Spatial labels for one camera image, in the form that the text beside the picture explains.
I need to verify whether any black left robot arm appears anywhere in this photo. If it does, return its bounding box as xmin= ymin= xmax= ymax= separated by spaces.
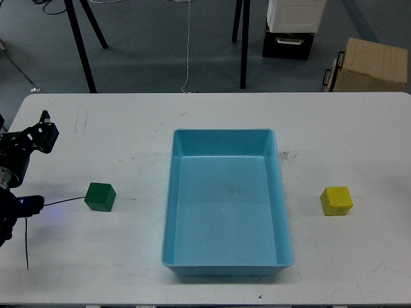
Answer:
xmin=1 ymin=110 xmax=59 ymax=244

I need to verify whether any green wooden block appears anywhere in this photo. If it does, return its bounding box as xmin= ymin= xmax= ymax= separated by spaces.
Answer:
xmin=84 ymin=182 xmax=116 ymax=212

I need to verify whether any white hanging cord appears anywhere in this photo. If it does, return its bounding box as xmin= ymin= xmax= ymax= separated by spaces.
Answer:
xmin=180 ymin=0 xmax=192 ymax=94

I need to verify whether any yellow wooden block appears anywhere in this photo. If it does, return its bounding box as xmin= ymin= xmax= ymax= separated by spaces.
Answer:
xmin=320 ymin=186 xmax=353 ymax=216

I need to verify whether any thin black cable tie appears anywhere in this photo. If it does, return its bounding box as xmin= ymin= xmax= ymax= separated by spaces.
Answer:
xmin=43 ymin=196 xmax=88 ymax=207

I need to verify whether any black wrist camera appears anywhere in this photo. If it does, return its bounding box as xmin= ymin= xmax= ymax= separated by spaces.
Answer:
xmin=16 ymin=195 xmax=44 ymax=218

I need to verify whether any thin black cable tie vertical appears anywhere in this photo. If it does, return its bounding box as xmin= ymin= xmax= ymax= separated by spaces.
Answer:
xmin=24 ymin=217 xmax=29 ymax=270

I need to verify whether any blue plastic bin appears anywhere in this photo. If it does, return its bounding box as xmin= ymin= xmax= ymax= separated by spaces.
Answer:
xmin=162 ymin=129 xmax=293 ymax=276

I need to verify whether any black storage box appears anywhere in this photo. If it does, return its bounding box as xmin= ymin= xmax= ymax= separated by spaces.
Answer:
xmin=262 ymin=25 xmax=315 ymax=61

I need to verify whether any black table leg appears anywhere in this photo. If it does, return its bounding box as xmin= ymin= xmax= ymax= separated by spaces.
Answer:
xmin=80 ymin=0 xmax=108 ymax=49
xmin=231 ymin=0 xmax=243 ymax=43
xmin=240 ymin=0 xmax=250 ymax=90
xmin=64 ymin=0 xmax=97 ymax=94

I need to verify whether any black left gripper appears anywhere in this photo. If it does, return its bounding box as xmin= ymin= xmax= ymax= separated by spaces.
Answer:
xmin=1 ymin=110 xmax=59 ymax=188

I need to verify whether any wooden box with handles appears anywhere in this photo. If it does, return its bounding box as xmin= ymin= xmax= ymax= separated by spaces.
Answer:
xmin=322 ymin=38 xmax=408 ymax=92

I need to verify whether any black table leg left inner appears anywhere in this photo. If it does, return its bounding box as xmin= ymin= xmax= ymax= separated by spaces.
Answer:
xmin=80 ymin=0 xmax=108 ymax=49

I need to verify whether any black table leg right inner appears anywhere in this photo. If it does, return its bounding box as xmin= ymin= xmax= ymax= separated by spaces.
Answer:
xmin=231 ymin=0 xmax=243 ymax=43

